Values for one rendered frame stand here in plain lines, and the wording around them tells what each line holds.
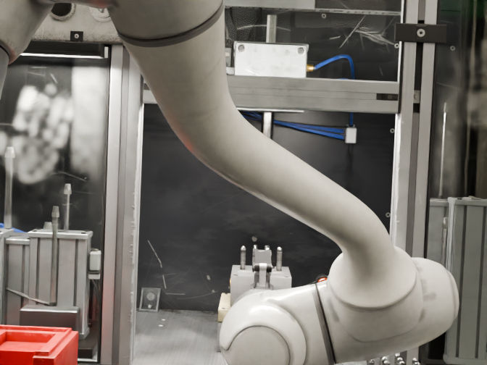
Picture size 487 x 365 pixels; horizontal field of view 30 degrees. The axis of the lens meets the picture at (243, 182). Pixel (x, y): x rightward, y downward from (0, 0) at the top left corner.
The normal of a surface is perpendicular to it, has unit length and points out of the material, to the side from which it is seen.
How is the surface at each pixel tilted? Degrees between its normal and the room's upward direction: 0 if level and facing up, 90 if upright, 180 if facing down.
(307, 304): 45
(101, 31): 90
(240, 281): 90
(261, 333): 74
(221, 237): 90
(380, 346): 123
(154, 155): 90
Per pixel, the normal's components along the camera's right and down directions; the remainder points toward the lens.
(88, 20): -0.01, 0.05
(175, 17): 0.29, 0.70
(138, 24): -0.33, 0.74
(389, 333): 0.11, 0.53
